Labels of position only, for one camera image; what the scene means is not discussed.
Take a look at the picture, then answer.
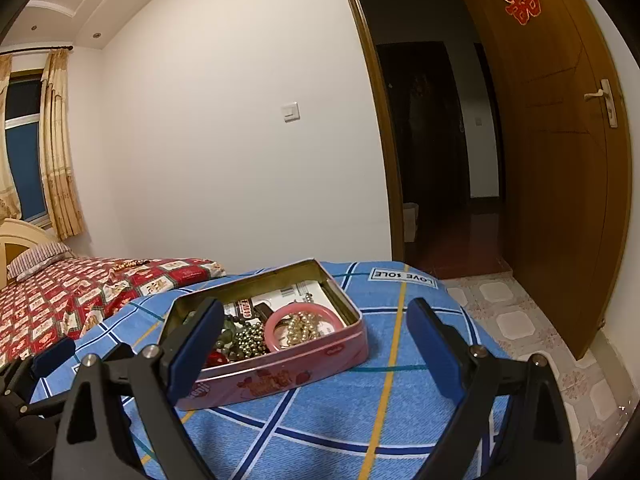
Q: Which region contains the pink tin box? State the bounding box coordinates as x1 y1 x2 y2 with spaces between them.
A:
161 258 370 409

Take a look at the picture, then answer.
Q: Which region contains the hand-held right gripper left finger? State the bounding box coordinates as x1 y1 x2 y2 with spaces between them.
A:
52 296 226 480

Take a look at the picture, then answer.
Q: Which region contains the cream wooden headboard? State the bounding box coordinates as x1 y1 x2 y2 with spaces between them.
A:
0 217 56 286

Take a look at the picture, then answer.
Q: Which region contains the striped pillow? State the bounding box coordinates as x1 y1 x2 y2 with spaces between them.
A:
6 240 76 281

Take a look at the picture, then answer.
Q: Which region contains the white waste bin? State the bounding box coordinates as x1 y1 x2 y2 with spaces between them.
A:
402 202 418 243

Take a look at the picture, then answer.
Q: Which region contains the white pearl necklace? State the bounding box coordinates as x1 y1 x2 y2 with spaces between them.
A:
286 311 321 346

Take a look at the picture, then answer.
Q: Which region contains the blue checked cloth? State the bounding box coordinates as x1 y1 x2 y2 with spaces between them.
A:
30 259 516 480

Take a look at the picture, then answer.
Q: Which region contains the brown door frame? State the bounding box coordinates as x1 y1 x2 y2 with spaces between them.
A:
334 0 461 263

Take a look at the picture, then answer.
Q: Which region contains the beige patterned curtain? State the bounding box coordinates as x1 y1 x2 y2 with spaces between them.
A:
40 49 83 241
0 52 21 221

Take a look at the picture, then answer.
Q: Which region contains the gold bead necklace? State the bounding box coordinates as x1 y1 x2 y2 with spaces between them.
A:
232 321 268 361

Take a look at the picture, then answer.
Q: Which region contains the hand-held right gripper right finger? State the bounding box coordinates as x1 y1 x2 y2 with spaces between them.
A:
406 297 576 480

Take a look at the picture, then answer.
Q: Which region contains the window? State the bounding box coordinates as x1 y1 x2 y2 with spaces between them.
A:
4 72 51 226

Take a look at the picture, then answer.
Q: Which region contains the brown wooden door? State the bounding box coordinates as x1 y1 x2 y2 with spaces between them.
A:
457 0 633 361

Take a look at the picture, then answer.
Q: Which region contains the green bead bracelet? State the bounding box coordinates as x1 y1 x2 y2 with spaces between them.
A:
217 320 238 351

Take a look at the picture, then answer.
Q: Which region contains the pink bangle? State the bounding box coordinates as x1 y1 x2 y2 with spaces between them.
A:
263 304 345 353

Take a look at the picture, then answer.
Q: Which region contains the metal door handle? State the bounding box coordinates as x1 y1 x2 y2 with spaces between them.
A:
584 79 618 128

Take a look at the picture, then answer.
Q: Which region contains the dark curtain rod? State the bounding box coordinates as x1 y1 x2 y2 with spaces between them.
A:
0 46 73 56

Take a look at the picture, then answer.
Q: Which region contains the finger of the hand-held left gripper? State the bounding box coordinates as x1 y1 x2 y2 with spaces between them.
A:
0 337 76 391

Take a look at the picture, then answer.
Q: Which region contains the white printed card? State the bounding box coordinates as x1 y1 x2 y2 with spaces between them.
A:
220 280 346 336

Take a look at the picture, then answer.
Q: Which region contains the red printed bedsheet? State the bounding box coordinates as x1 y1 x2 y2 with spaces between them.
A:
0 256 227 367

